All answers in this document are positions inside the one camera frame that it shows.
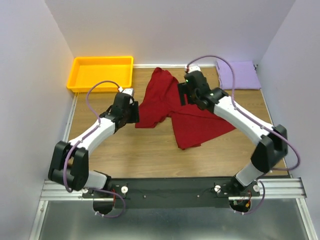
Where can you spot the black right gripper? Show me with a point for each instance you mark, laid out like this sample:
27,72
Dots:
183,89

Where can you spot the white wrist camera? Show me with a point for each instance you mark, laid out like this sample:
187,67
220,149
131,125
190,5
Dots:
128,91
191,68

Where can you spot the aluminium frame rail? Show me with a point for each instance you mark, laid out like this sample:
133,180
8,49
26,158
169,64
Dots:
154,153

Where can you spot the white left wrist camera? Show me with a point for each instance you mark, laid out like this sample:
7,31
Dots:
128,91

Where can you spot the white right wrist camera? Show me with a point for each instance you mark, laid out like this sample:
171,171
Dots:
191,68

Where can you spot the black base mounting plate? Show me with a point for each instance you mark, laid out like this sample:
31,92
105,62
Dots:
175,192

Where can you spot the yellow plastic bin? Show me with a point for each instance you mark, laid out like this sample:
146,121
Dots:
86,71

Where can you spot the folded lavender t shirt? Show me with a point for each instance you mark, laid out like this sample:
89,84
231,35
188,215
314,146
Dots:
245,75

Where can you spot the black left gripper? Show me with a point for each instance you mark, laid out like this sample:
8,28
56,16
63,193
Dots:
135,118

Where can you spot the red t shirt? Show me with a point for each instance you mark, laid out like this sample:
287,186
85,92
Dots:
191,126

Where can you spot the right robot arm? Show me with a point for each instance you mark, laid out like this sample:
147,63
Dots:
270,141

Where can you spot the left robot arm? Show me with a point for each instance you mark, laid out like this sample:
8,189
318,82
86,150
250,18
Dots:
70,160

